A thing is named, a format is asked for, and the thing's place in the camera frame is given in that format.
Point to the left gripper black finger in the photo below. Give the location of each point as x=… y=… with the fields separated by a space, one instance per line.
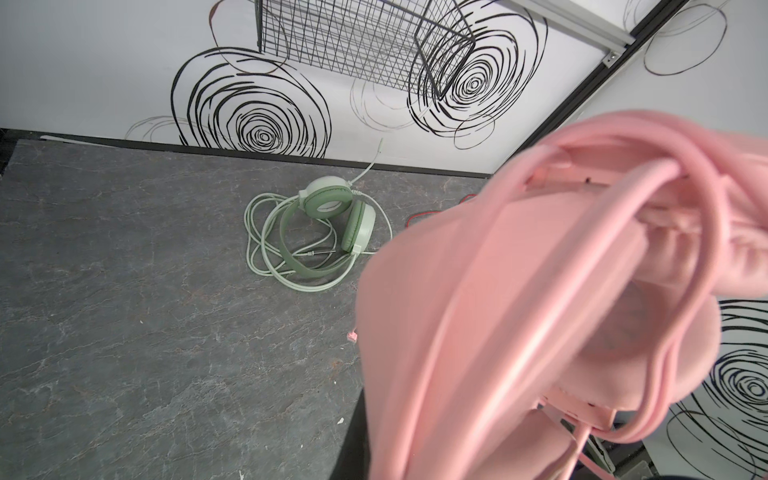
x=353 y=461

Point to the pink headphones with cable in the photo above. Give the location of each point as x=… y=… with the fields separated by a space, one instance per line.
x=575 y=296

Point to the green headphones with cable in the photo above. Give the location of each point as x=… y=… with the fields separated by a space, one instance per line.
x=348 y=216

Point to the black wire basket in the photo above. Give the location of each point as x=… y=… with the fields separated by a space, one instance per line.
x=412 y=46

